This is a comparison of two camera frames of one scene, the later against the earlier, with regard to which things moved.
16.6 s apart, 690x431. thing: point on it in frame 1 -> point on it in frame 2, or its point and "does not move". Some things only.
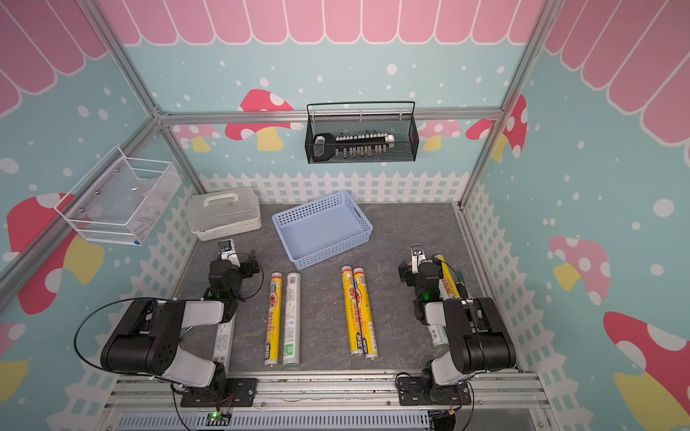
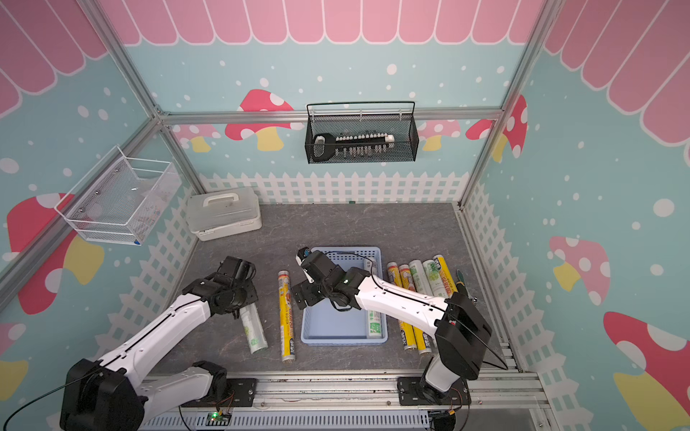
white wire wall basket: [120, 199] does not move
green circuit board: [217, 418] does not move
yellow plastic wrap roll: [366, 324] -> [407, 282]
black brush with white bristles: [325, 145] does not move
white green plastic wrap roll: [291, 319] -> [375, 323]
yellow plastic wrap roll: [274, 321] -> [286, 313]
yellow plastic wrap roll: [356, 342] -> [407, 330]
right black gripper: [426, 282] -> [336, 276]
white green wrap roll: [224, 342] -> [253, 329]
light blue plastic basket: [322, 230] -> [325, 324]
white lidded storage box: [220, 213] does not move
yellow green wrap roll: [448, 281] does not move
